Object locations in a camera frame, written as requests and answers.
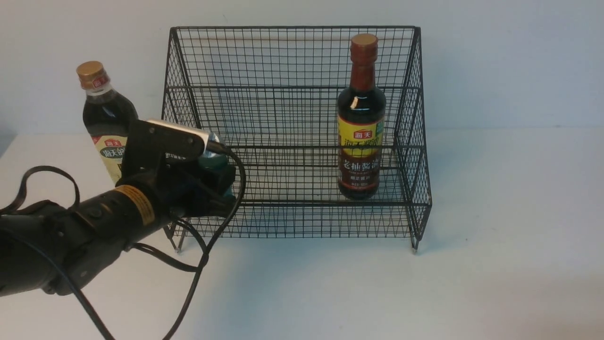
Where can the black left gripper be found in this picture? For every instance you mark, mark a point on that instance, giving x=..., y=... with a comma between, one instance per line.
x=186, y=190

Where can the small green-capped spice jar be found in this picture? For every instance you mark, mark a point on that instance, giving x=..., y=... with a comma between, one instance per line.
x=216, y=163

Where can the vinegar bottle with gold cap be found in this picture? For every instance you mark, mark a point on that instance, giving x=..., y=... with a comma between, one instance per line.
x=107, y=115

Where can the dark soy sauce bottle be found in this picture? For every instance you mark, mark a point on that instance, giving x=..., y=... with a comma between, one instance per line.
x=361, y=113

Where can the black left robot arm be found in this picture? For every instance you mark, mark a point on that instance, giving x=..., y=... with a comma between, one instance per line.
x=90, y=235

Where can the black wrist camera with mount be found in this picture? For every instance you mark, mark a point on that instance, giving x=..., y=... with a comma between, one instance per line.
x=152, y=143

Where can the black wire mesh rack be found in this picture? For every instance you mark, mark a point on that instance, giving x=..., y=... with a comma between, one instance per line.
x=269, y=93

